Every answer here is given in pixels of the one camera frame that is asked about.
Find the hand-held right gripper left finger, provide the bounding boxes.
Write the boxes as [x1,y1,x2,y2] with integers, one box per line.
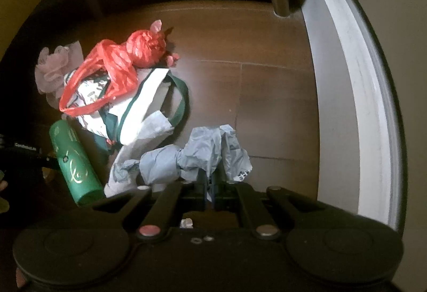
[93,173,207,242]

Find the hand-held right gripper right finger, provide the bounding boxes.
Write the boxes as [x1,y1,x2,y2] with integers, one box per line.
[209,173,326,241]

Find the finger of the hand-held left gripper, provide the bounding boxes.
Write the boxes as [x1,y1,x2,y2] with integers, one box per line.
[37,152,61,170]

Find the green cardboard tube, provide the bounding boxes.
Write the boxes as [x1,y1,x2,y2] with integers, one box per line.
[49,120,104,207]

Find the grey paper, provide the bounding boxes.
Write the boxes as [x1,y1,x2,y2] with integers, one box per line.
[112,124,253,202]

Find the pink mesh cloth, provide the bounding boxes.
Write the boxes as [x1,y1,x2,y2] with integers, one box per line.
[35,41,84,109]

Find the white Christmas print gift bag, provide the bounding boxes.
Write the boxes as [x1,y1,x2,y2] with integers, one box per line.
[63,67,189,155]

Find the red plastic bag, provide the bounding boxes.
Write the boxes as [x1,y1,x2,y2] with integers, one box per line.
[59,30,167,118]

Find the white baseboard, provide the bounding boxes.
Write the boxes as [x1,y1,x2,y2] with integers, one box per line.
[306,0,406,233]

